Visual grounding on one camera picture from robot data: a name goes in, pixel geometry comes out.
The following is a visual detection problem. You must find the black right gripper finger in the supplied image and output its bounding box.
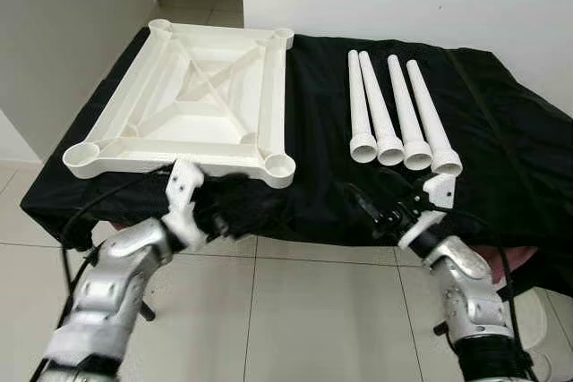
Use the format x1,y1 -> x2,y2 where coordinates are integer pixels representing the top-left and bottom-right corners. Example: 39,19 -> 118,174
346,182 -> 386,222

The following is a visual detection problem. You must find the white plastic table top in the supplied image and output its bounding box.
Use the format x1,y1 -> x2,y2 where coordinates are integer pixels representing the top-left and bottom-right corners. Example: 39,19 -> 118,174
63,19 -> 296,189

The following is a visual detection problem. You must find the pink seat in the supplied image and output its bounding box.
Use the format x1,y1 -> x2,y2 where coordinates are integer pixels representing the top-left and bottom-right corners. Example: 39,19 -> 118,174
475,246 -> 538,280

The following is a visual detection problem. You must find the black metal table leg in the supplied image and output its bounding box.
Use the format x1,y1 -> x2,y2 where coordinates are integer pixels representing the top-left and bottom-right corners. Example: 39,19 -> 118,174
497,270 -> 547,304
134,297 -> 158,322

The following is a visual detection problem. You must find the black table cloth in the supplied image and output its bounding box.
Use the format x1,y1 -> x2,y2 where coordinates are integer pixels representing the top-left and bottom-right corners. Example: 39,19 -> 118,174
20,26 -> 573,298

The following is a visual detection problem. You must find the white round floor base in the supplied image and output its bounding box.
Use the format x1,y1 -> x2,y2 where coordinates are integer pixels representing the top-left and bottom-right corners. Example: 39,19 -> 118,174
501,288 -> 549,352

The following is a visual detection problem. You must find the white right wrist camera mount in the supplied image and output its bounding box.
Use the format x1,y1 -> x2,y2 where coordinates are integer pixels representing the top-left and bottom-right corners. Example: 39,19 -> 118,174
398,172 -> 458,249

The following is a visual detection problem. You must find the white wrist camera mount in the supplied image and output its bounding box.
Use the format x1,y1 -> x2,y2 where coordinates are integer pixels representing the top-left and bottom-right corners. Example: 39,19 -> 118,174
398,172 -> 458,249
164,158 -> 207,249

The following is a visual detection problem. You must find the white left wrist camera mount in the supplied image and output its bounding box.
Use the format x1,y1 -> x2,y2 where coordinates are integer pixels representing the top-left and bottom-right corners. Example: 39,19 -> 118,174
164,158 -> 207,249

